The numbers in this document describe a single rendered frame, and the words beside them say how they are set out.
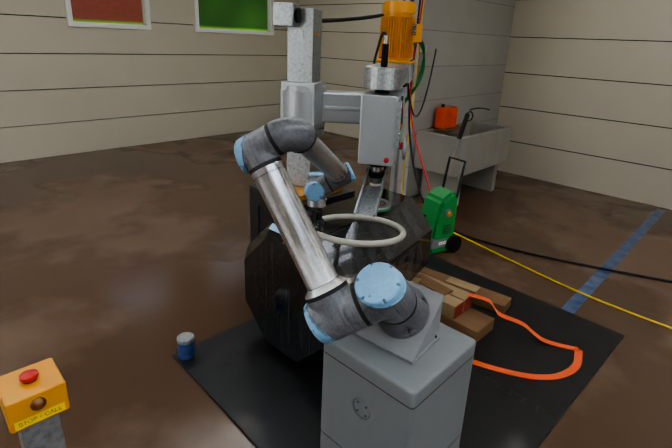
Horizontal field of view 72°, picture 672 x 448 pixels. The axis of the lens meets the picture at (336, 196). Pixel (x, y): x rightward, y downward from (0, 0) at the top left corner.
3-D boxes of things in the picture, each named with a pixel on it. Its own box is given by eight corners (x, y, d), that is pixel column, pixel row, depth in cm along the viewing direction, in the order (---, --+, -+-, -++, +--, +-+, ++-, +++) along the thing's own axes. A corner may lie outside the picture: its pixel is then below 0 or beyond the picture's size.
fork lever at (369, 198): (367, 159, 314) (367, 153, 312) (395, 162, 311) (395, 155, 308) (347, 218, 259) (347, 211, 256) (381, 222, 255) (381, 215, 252)
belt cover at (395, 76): (378, 82, 355) (380, 60, 349) (411, 84, 350) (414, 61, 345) (357, 95, 266) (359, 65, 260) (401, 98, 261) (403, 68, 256)
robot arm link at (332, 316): (368, 333, 143) (262, 118, 146) (319, 355, 146) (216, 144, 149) (372, 318, 158) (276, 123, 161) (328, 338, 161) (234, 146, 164)
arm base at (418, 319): (438, 296, 161) (430, 285, 153) (416, 347, 154) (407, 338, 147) (391, 279, 172) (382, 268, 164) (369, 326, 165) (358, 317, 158)
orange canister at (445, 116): (428, 130, 578) (431, 103, 567) (449, 126, 612) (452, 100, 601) (443, 132, 563) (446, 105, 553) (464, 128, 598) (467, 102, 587)
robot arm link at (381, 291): (423, 312, 149) (407, 292, 136) (375, 333, 152) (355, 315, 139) (407, 273, 159) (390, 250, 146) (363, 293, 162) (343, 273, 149)
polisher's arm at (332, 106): (277, 124, 331) (277, 89, 323) (283, 117, 364) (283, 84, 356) (380, 129, 330) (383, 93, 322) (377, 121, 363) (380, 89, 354)
